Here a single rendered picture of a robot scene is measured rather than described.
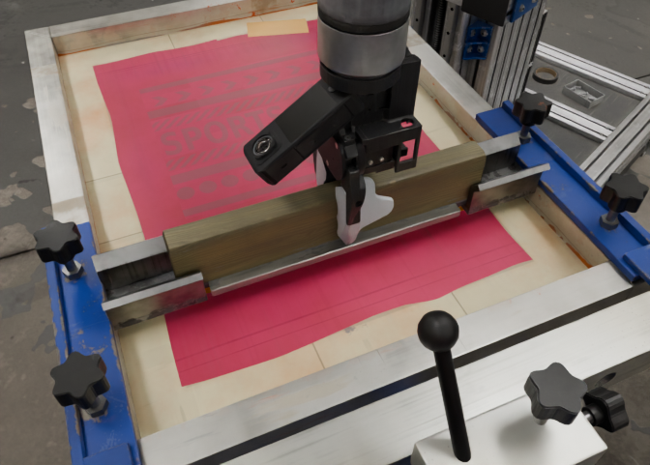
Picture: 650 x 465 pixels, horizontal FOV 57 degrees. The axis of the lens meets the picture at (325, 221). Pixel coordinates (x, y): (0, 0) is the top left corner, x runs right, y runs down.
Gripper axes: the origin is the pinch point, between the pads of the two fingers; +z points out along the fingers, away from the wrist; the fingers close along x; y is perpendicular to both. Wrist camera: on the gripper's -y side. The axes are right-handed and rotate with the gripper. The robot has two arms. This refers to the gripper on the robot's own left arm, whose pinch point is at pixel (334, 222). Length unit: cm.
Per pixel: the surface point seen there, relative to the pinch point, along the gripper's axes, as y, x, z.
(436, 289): 8.6, -9.1, 5.2
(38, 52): -27, 52, 2
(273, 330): -9.9, -7.0, 5.5
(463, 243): 14.9, -4.5, 5.2
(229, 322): -13.8, -4.3, 5.5
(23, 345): -61, 76, 101
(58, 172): -27.3, 22.5, 2.0
